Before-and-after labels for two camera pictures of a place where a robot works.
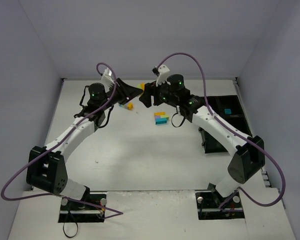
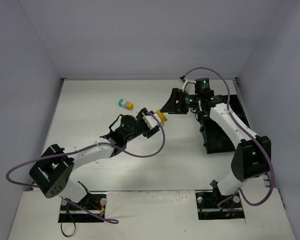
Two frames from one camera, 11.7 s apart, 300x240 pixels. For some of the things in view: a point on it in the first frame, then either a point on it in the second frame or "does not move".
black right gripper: [152, 91] to [178, 100]
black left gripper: [121, 90] to [145, 122]
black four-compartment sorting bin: [228, 109] does not move
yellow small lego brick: [130, 106] does not move
